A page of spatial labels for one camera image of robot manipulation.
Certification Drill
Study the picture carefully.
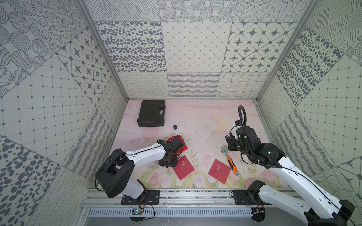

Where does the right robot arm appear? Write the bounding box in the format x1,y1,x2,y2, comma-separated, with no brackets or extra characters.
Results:
225,126,355,226

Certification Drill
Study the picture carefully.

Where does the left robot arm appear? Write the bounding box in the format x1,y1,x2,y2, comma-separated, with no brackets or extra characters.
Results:
95,137,185,202

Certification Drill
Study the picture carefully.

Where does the orange adjustable wrench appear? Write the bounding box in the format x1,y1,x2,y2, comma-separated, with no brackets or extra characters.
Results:
221,145,239,176

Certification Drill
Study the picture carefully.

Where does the black plastic case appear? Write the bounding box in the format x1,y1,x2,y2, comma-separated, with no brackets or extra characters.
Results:
137,100,166,127

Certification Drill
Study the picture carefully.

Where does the left circuit board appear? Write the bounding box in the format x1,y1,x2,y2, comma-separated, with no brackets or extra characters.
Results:
130,208,145,223

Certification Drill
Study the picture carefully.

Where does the circuit board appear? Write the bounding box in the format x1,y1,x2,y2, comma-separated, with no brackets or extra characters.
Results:
251,208,266,222
130,208,145,223

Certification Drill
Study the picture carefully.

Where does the right circuit board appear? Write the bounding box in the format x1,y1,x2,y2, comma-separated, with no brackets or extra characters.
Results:
251,208,266,222

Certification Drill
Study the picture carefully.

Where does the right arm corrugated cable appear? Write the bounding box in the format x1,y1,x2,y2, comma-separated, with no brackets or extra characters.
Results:
238,105,283,169

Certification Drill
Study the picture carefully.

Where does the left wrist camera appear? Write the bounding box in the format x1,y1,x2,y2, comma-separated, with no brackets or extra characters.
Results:
168,136,184,154

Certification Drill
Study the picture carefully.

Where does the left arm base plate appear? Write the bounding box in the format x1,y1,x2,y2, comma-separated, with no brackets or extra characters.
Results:
121,190,160,206

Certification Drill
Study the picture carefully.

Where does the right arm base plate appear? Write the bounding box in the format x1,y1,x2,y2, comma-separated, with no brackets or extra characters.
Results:
231,190,269,205

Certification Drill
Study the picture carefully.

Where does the aluminium mounting rail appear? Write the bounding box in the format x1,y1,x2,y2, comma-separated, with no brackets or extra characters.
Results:
80,187,313,208

